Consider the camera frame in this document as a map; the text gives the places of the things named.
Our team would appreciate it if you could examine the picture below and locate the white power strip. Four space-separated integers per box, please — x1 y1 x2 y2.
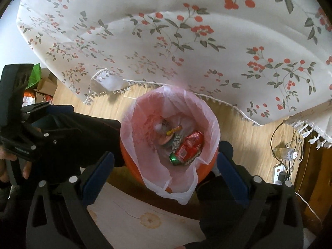
272 164 293 184

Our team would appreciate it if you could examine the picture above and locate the wooden side table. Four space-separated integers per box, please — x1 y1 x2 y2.
293 140 332 236

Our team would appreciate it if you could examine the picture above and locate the person's left hand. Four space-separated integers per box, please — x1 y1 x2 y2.
0 146 34 186

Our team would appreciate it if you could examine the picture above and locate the red yellow snack wrapper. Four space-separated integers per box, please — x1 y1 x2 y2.
166 126 183 136

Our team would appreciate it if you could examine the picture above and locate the brown cardboard box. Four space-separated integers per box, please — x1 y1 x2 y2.
36 69 58 94

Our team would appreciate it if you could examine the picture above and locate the white cable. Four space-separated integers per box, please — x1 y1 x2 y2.
296 192 325 225

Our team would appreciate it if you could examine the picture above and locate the beige floral floor mat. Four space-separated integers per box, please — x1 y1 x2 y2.
85 182 208 249

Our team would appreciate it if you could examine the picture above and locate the dotted snack packet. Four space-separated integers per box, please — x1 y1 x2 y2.
170 134 185 152

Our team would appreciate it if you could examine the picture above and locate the person's right leg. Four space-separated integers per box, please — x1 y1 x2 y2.
196 140 249 249

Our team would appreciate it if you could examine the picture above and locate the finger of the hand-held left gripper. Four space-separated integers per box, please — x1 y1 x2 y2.
21 103 75 126
26 124 78 161

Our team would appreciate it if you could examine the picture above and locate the orange bin pink liner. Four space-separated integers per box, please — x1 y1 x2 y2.
120 85 221 205

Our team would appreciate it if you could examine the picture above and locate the orange trash bin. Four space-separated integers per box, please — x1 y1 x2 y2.
120 135 217 194

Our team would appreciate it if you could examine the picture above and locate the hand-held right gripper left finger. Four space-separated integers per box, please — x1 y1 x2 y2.
26 150 116 249

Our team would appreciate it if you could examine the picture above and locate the red soda can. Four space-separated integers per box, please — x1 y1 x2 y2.
174 131 205 165

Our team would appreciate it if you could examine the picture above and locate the clear plastic bottle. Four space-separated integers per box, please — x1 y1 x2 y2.
273 146 299 161

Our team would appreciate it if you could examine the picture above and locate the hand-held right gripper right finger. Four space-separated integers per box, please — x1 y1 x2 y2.
217 150 305 249

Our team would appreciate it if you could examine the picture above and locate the floral tablecloth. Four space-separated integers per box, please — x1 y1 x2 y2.
16 0 332 149

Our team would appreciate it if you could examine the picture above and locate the orange cardboard box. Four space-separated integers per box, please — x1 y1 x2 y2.
23 91 54 107

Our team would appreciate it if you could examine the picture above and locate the green plastic bag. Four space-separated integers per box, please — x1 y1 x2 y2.
27 63 42 89

